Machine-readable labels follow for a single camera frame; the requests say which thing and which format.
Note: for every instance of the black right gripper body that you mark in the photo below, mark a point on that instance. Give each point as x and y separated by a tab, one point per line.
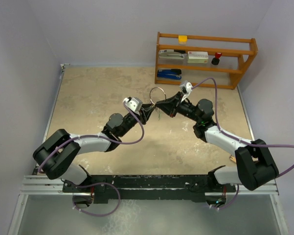
184	109

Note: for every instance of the grey stapler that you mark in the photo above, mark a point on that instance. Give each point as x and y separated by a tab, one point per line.
172	54

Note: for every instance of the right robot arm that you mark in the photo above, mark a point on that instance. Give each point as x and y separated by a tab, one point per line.
254	163

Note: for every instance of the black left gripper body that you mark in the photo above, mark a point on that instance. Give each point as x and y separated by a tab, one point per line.
140	116

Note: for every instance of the blue stapler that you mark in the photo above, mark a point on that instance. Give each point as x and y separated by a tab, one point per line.
174	74

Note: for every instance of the white green staples box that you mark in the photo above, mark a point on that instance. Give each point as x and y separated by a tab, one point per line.
197	57

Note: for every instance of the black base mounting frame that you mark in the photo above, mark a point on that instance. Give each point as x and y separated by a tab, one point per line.
196	188

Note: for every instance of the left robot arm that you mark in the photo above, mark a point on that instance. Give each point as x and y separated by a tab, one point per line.
55	156

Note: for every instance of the silver keyring with clips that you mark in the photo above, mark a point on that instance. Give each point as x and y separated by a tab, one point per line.
156	94

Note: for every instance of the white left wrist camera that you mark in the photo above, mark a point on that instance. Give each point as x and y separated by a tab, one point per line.
133	103

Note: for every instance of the wooden shelf rack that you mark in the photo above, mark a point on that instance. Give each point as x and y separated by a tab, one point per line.
237	56

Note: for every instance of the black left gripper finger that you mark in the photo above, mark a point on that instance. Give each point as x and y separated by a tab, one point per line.
148	106
146	115

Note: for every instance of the yellow small box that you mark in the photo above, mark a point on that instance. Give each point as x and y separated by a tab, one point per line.
182	39

